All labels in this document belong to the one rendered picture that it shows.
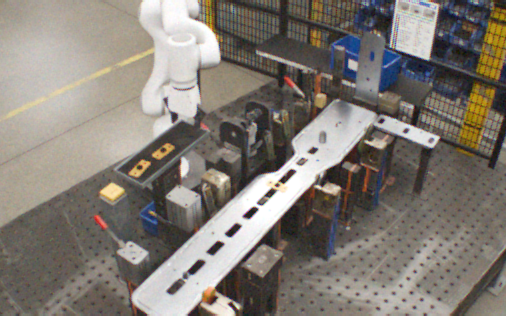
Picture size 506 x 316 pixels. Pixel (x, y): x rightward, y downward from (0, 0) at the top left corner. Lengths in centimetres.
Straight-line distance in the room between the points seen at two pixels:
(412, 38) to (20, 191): 259
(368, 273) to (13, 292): 139
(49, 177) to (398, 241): 240
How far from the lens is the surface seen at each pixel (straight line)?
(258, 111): 218
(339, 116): 251
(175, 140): 208
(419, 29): 271
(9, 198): 384
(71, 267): 233
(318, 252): 228
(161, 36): 217
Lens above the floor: 240
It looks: 39 degrees down
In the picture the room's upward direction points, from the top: straight up
